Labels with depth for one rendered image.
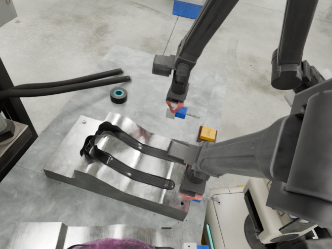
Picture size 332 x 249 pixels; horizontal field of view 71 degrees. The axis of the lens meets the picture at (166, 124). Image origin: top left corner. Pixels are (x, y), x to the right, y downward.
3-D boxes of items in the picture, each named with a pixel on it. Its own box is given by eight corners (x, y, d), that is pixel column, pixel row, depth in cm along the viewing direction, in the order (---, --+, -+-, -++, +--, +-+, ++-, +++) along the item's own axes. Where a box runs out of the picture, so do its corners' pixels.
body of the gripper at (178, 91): (165, 99, 83) (168, 83, 77) (172, 82, 89) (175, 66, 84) (183, 104, 82) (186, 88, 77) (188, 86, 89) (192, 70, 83)
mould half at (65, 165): (196, 159, 95) (205, 139, 85) (183, 222, 79) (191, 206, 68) (83, 124, 99) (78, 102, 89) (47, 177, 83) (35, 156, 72)
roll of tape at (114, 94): (128, 103, 111) (128, 98, 108) (110, 104, 109) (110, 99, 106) (126, 92, 115) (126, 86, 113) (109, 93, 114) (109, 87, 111)
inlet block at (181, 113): (199, 117, 95) (202, 107, 91) (197, 126, 92) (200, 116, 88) (168, 108, 97) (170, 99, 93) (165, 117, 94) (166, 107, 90)
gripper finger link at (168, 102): (163, 114, 89) (165, 96, 82) (167, 102, 94) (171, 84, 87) (180, 119, 89) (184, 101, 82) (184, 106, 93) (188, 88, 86)
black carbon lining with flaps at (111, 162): (182, 157, 87) (187, 143, 80) (171, 197, 76) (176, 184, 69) (95, 130, 90) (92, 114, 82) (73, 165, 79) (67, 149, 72)
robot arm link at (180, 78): (191, 69, 74) (193, 59, 78) (170, 65, 74) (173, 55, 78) (187, 86, 79) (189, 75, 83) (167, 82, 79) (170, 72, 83)
